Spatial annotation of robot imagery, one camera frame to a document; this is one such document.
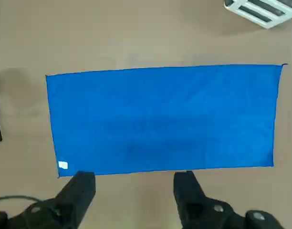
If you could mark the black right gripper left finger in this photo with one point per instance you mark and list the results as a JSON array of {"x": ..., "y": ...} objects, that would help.
[{"x": 72, "y": 202}]

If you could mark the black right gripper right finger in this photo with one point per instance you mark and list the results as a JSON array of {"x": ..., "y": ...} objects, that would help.
[{"x": 191, "y": 205}]

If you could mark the blue towel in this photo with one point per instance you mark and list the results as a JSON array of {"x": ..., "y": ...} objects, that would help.
[{"x": 160, "y": 119}]

